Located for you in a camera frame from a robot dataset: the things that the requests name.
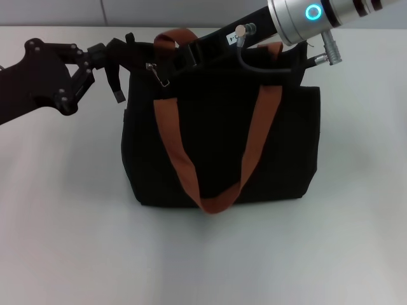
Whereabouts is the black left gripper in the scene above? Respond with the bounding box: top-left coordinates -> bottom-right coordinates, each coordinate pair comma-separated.
0,37 -> 111,126

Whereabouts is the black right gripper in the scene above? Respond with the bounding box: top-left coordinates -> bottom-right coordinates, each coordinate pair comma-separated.
170,4 -> 281,76

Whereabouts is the silver metal zipper pull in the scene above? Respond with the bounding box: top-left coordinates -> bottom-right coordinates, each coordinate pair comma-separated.
145,62 -> 170,87

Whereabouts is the black bag with brown handles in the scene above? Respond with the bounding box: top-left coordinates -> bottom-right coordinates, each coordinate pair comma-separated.
104,27 -> 322,215

